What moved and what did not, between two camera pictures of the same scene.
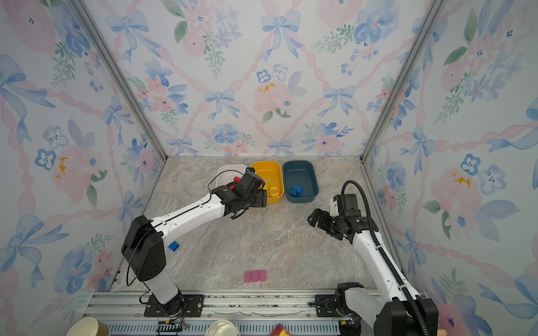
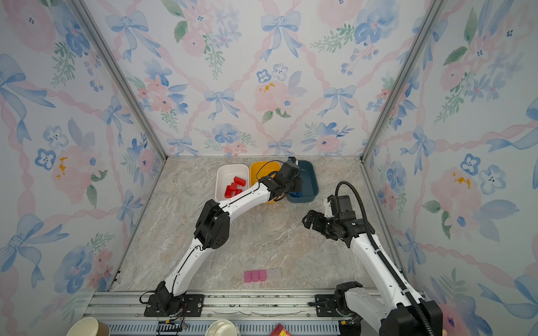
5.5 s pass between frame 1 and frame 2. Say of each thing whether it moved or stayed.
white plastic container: stayed
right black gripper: stayed
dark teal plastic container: stayed
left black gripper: moved
